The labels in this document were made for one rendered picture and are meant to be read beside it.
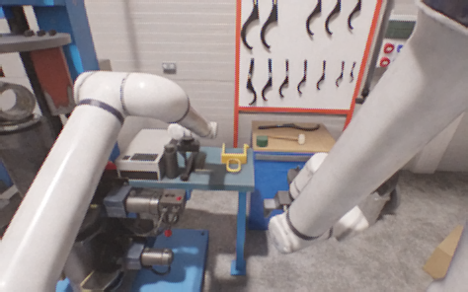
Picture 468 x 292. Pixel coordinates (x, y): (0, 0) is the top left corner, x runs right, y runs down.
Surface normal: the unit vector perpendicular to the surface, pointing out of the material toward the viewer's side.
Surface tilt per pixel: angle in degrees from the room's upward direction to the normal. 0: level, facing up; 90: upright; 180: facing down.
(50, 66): 90
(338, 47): 90
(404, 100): 95
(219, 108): 90
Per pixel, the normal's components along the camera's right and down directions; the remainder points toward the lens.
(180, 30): -0.04, 0.49
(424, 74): -0.82, 0.33
